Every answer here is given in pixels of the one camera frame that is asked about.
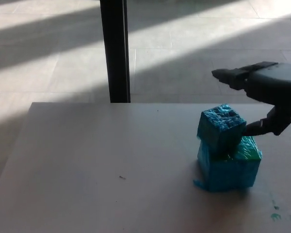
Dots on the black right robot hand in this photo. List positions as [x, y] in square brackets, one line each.
[269, 82]

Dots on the small blue cube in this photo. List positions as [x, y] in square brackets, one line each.
[219, 128]

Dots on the large blue wrapped cube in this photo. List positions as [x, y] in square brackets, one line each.
[229, 170]

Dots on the black vertical pillar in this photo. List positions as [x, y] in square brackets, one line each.
[116, 51]

